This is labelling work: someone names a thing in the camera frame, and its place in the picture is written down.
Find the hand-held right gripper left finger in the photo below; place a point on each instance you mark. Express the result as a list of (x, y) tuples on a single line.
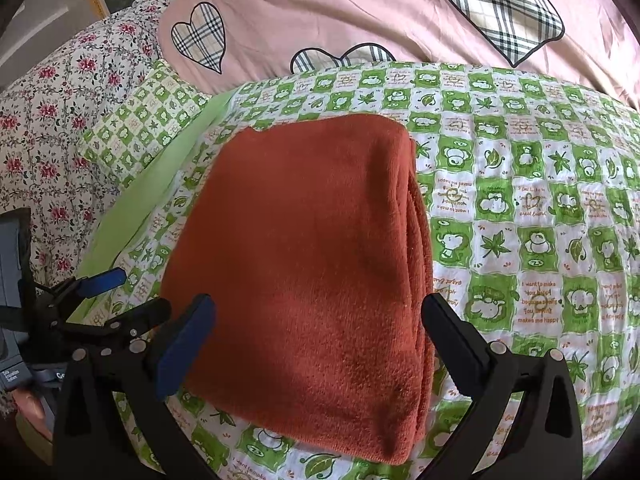
[(187, 345)]

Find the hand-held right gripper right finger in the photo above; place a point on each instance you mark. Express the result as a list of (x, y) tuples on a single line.
[(450, 330)]

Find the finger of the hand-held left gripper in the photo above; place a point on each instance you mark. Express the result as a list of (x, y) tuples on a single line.
[(102, 281), (135, 317)]

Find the rust orange sweater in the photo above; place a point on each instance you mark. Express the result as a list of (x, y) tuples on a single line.
[(305, 270)]

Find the person's left hand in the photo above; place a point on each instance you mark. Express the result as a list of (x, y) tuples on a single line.
[(32, 407)]

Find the green checked printed blanket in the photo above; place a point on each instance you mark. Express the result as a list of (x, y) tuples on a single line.
[(525, 240)]

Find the floral bed sheet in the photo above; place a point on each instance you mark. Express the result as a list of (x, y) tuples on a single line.
[(55, 125)]

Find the green checked pillow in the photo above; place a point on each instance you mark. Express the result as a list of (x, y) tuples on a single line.
[(140, 115)]

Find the pink heart-pattern pillow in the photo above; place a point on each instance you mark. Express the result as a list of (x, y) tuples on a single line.
[(375, 15)]

